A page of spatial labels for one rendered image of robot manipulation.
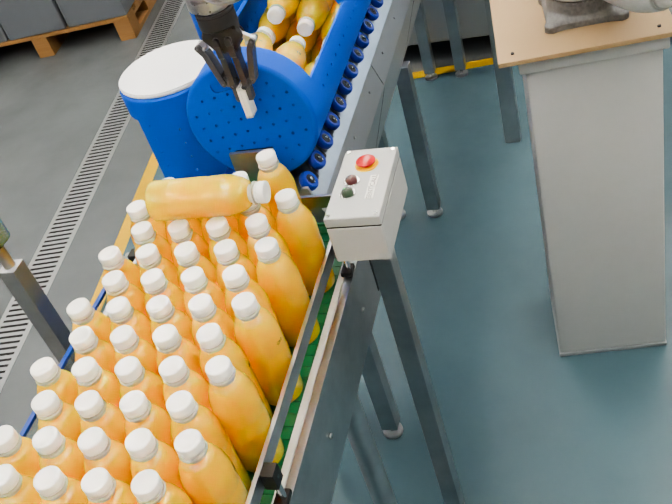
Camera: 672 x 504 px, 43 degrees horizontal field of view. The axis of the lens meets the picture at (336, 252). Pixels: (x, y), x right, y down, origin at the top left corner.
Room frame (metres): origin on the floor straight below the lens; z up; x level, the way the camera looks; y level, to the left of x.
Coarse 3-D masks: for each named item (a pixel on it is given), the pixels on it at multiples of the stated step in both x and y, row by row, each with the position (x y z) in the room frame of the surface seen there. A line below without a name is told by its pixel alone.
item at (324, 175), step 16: (384, 0) 2.31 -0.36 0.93; (384, 16) 2.23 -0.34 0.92; (368, 48) 2.06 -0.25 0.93; (368, 64) 2.00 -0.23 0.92; (352, 80) 1.90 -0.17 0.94; (352, 96) 1.85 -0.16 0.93; (336, 112) 1.76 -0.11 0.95; (352, 112) 1.79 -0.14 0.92; (336, 144) 1.66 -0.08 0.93; (336, 160) 1.62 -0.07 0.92; (320, 176) 1.55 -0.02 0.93; (320, 192) 1.50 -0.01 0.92
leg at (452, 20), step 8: (448, 0) 3.35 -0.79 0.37; (448, 8) 3.35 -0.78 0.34; (456, 8) 3.37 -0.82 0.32; (448, 16) 3.35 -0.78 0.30; (456, 16) 3.35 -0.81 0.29; (448, 24) 3.36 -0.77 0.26; (456, 24) 3.34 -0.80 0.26; (448, 32) 3.36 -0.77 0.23; (456, 32) 3.35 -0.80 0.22; (456, 40) 3.35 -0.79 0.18; (456, 48) 3.35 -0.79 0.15; (456, 56) 3.35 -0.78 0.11; (464, 56) 3.37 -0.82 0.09; (456, 64) 3.36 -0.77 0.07; (464, 64) 3.34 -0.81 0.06; (456, 72) 3.39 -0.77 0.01; (464, 72) 3.36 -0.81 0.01
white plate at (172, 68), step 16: (160, 48) 2.24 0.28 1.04; (176, 48) 2.20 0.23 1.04; (192, 48) 2.17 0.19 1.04; (144, 64) 2.17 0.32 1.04; (160, 64) 2.14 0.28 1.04; (176, 64) 2.10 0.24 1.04; (192, 64) 2.07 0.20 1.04; (128, 80) 2.10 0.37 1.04; (144, 80) 2.07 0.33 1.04; (160, 80) 2.04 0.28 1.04; (176, 80) 2.01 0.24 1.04; (192, 80) 1.98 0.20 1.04; (128, 96) 2.03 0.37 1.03; (144, 96) 1.99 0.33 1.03; (160, 96) 1.97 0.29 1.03
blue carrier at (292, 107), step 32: (256, 0) 2.11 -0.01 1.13; (352, 0) 1.94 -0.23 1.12; (352, 32) 1.87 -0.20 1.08; (288, 64) 1.58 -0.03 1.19; (320, 64) 1.65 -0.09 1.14; (192, 96) 1.62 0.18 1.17; (224, 96) 1.60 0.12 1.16; (256, 96) 1.57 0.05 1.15; (288, 96) 1.54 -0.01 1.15; (320, 96) 1.58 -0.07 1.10; (192, 128) 1.64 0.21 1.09; (224, 128) 1.61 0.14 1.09; (256, 128) 1.58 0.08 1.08; (288, 128) 1.55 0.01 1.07; (320, 128) 1.55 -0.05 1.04; (224, 160) 1.62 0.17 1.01; (288, 160) 1.56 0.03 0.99
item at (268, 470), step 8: (264, 464) 0.81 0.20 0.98; (272, 464) 0.80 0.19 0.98; (264, 472) 0.79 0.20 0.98; (272, 472) 0.79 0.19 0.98; (280, 472) 0.80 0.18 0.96; (264, 480) 0.79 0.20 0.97; (272, 480) 0.78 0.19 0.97; (280, 480) 0.79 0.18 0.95; (272, 488) 0.78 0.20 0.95; (280, 488) 0.79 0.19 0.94; (288, 488) 0.81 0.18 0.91; (280, 496) 0.79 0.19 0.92; (288, 496) 0.79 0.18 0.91
